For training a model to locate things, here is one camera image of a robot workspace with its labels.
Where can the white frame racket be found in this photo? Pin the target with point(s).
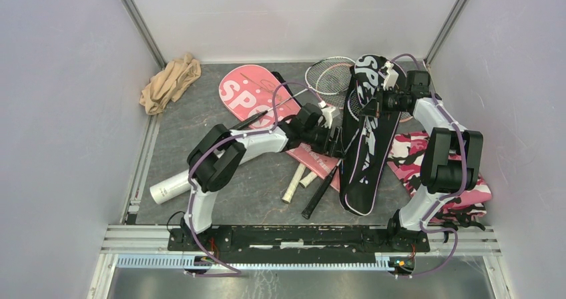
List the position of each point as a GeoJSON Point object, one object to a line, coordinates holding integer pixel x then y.
{"type": "Point", "coordinates": [328, 78]}
{"type": "Point", "coordinates": [316, 195]}

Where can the pink camouflage cloth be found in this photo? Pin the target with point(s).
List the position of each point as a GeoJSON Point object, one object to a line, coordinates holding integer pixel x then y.
{"type": "Point", "coordinates": [405, 160]}

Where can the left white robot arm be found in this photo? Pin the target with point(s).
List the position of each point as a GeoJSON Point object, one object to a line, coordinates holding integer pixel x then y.
{"type": "Point", "coordinates": [214, 161]}

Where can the pink frame racket left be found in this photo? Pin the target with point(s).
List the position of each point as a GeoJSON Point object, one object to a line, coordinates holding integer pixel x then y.
{"type": "Point", "coordinates": [290, 191]}

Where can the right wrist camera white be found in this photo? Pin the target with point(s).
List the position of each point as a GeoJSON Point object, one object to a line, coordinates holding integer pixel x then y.
{"type": "Point", "coordinates": [390, 77]}

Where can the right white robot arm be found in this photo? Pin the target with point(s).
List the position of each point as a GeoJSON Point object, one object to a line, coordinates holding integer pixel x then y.
{"type": "Point", "coordinates": [451, 161]}

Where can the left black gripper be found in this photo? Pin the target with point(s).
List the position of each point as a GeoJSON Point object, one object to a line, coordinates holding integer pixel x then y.
{"type": "Point", "coordinates": [334, 149]}

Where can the black sport racket bag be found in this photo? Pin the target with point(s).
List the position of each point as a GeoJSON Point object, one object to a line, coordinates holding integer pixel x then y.
{"type": "Point", "coordinates": [366, 139]}

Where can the white shuttlecock tube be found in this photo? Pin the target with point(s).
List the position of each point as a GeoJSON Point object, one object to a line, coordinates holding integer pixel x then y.
{"type": "Point", "coordinates": [170, 188]}

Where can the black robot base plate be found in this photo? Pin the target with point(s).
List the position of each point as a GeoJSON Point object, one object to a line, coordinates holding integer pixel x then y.
{"type": "Point", "coordinates": [298, 244]}

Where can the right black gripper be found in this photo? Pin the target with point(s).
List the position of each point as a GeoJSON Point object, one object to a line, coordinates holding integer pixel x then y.
{"type": "Point", "coordinates": [380, 96]}

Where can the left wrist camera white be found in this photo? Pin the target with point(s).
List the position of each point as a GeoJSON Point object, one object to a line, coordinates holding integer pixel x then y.
{"type": "Point", "coordinates": [329, 113]}

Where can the beige crumpled cloth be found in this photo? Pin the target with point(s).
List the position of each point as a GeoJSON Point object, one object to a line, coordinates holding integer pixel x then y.
{"type": "Point", "coordinates": [170, 83]}

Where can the pink sport racket bag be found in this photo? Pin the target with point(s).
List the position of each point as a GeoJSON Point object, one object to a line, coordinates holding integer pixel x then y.
{"type": "Point", "coordinates": [247, 90]}

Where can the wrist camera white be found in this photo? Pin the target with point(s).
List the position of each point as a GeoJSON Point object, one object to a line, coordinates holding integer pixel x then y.
{"type": "Point", "coordinates": [390, 77]}
{"type": "Point", "coordinates": [329, 113]}

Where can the white slotted cable duct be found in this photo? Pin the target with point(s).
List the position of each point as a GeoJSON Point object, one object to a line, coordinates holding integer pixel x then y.
{"type": "Point", "coordinates": [201, 263]}

